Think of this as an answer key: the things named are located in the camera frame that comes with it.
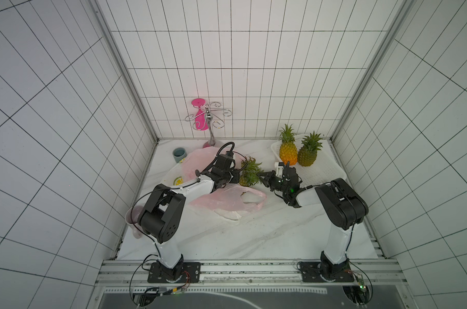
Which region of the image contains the pale pink mug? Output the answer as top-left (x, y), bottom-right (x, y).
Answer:
top-left (125, 205), bottom-right (143, 239)

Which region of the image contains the orange yellow pineapple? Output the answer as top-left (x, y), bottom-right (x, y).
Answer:
top-left (279, 124), bottom-right (298, 166)

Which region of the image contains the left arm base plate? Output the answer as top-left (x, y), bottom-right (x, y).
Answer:
top-left (147, 262), bottom-right (201, 284)

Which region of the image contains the aluminium mounting rail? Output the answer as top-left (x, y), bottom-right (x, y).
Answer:
top-left (96, 259), bottom-right (407, 288)

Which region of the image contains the yellow lemon slice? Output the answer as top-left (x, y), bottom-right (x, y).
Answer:
top-left (174, 176), bottom-right (184, 186)

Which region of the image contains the teal green cup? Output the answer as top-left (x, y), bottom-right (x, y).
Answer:
top-left (172, 148), bottom-right (187, 163)

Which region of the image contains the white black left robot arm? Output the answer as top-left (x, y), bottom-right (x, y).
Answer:
top-left (137, 150), bottom-right (240, 276)

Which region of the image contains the white plastic perforated basket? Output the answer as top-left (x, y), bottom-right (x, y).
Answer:
top-left (290, 139), bottom-right (347, 187)

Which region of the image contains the yellow green pineapple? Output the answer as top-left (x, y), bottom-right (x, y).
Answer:
top-left (297, 132), bottom-right (322, 167)

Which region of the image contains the pink silver cup stand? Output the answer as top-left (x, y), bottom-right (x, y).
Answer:
top-left (185, 98), bottom-right (232, 148)

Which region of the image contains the white plastic bag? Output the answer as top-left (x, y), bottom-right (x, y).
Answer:
top-left (214, 209), bottom-right (242, 221)

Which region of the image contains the pink plastic bag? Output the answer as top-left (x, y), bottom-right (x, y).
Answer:
top-left (181, 147), bottom-right (266, 214)

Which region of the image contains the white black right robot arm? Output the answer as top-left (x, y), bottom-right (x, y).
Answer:
top-left (257, 165), bottom-right (369, 281)

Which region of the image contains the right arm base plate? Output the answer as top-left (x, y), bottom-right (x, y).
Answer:
top-left (297, 261), bottom-right (355, 283)

